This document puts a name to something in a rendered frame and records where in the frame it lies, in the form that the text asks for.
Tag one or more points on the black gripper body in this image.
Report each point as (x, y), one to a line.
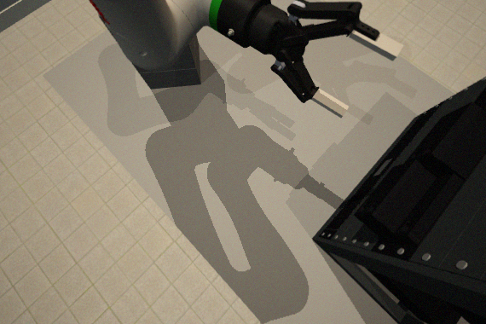
(269, 29)

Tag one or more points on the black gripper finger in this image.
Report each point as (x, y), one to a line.
(298, 79)
(339, 12)

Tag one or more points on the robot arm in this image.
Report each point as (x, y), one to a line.
(153, 33)

